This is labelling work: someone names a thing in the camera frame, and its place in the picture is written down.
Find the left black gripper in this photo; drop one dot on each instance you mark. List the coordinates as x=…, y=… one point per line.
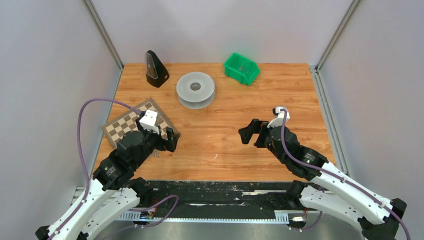
x=173, y=137

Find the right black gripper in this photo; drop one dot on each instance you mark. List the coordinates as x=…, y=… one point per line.
x=255, y=126

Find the grey perforated cable spool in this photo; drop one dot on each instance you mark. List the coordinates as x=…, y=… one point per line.
x=195, y=90

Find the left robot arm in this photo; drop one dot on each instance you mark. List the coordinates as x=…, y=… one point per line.
x=112, y=189

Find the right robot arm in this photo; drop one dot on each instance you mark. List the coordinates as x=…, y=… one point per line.
x=375, y=216

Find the wooden chessboard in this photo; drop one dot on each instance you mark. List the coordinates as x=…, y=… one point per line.
x=115, y=129

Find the green plastic bin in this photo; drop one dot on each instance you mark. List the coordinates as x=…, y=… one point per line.
x=241, y=69

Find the black metronome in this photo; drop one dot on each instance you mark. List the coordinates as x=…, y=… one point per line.
x=156, y=72

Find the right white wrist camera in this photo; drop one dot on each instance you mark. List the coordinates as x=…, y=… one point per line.
x=279, y=112

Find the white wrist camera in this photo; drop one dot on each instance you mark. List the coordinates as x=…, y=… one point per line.
x=279, y=112
x=148, y=121

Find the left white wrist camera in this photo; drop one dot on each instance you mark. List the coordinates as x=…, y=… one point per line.
x=148, y=121

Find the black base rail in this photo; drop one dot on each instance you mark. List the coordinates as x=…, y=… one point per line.
x=250, y=200

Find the left aluminium frame post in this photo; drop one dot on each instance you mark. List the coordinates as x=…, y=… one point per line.
x=95, y=17

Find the aluminium frame post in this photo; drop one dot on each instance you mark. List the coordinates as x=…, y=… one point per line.
x=95, y=17
x=338, y=33

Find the right aluminium frame post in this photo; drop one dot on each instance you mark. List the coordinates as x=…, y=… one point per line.
x=338, y=33

